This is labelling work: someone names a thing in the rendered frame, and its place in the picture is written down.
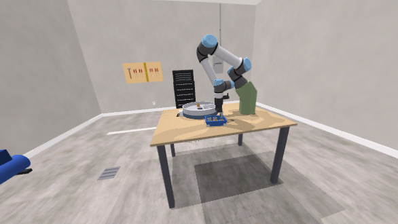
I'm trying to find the blue crate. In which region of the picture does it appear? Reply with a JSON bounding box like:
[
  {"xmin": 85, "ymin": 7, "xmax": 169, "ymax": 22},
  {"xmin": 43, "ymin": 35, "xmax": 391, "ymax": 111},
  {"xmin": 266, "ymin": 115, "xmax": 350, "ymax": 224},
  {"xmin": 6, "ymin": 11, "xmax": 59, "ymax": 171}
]
[{"xmin": 205, "ymin": 115, "xmax": 227, "ymax": 127}]

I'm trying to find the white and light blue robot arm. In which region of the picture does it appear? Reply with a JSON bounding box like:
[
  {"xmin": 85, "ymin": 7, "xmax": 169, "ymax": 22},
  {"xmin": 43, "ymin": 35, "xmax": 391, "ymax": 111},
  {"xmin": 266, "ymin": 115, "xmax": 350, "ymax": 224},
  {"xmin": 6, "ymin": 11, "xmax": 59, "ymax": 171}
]
[{"xmin": 196, "ymin": 35, "xmax": 251, "ymax": 93}]

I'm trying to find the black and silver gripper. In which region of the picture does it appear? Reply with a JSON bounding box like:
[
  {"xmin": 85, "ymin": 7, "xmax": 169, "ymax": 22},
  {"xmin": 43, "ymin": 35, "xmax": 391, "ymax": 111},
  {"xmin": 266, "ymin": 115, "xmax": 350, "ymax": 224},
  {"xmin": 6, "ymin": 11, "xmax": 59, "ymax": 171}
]
[{"xmin": 214, "ymin": 93, "xmax": 230, "ymax": 118}]

